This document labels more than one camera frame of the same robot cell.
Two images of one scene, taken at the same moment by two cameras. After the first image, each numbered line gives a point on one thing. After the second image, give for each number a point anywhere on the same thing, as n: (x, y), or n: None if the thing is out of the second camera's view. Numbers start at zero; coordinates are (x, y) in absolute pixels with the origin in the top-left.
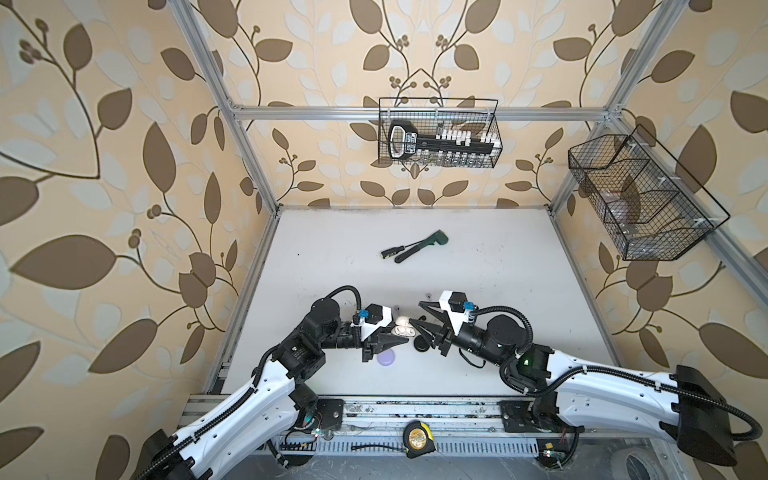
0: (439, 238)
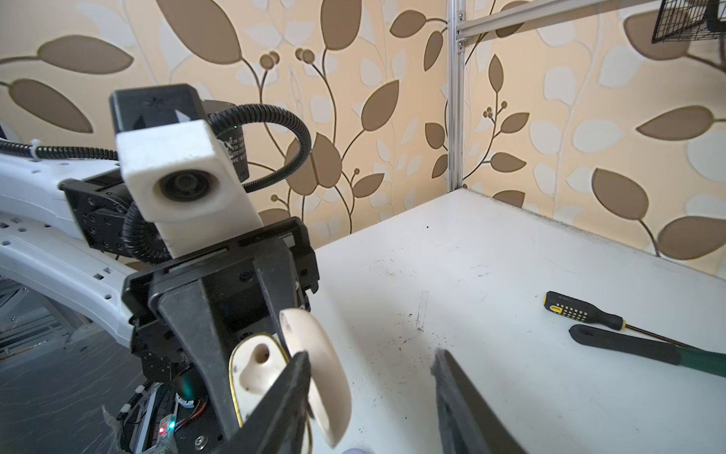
0: (709, 362)
